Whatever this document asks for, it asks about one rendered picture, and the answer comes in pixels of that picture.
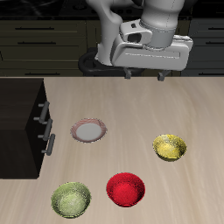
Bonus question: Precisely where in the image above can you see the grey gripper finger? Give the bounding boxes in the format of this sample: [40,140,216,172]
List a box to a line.
[157,70,172,81]
[123,67,133,80]

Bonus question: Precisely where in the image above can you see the dark kitchen cupboards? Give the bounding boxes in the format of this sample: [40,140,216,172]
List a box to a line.
[0,0,224,78]

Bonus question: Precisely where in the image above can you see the green bowl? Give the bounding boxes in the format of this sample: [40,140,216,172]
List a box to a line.
[51,181,92,219]

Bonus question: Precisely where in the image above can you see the red bowl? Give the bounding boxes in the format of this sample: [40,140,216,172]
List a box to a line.
[106,171,146,208]

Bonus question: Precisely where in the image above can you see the yellow bowl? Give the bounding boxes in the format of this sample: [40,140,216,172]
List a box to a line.
[151,133,188,162]

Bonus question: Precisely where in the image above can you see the dark wooden cabinet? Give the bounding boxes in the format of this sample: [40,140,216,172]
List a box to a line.
[0,77,57,180]

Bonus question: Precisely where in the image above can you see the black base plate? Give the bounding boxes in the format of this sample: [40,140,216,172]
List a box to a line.
[77,47,145,77]

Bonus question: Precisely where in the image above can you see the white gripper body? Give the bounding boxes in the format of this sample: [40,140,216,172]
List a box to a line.
[111,35,194,72]

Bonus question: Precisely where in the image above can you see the white plate with pink rim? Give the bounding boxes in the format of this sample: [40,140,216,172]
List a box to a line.
[70,117,108,144]

